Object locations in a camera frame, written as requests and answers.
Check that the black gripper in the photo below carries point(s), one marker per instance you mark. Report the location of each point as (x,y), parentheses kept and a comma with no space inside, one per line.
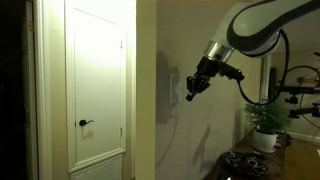
(207,68)

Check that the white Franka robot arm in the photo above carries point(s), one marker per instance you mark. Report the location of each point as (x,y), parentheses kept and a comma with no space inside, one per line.
(256,26)

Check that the white vertical stand pole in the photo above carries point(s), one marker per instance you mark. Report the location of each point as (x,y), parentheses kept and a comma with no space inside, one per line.
(264,80)

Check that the green potted fern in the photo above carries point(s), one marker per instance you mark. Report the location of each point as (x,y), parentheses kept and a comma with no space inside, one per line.
(266,116)

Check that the white plant pot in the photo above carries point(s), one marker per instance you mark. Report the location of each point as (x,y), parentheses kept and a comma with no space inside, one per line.
(264,140)

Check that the dark tray with trinkets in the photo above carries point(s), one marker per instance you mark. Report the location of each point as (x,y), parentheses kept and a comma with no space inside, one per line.
(246,163)

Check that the white closed closet door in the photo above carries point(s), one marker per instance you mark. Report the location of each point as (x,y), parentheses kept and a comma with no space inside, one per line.
(96,83)

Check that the red bicycle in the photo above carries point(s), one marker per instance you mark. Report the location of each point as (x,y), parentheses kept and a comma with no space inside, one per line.
(305,76)

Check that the white light switch plate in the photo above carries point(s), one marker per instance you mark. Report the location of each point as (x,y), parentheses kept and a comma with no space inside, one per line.
(175,88)

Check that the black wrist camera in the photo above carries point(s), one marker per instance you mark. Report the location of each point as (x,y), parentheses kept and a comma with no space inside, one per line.
(231,71)

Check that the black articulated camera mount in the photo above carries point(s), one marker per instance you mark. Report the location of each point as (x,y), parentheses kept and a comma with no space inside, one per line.
(300,100)

